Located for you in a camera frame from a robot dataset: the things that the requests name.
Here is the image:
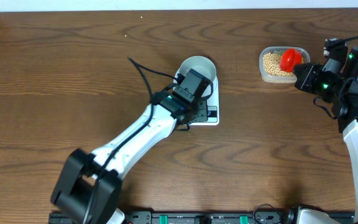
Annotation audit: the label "red plastic measuring scoop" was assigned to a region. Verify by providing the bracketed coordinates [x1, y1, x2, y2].
[280, 49, 303, 73]

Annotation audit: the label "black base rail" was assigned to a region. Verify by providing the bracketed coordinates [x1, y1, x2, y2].
[47, 211, 354, 224]

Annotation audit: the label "white digital kitchen scale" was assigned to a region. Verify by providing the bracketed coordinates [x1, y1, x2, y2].
[171, 73, 219, 126]

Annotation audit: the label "soybeans in container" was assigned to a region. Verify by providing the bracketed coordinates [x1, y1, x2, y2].
[262, 52, 295, 77]

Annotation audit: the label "clear plastic container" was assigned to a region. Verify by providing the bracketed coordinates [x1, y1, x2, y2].
[259, 47, 310, 83]

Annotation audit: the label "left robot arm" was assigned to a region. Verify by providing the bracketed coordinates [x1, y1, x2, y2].
[50, 103, 179, 223]

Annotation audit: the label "pale grey round bowl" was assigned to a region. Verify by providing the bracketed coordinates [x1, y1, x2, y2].
[177, 56, 217, 82]

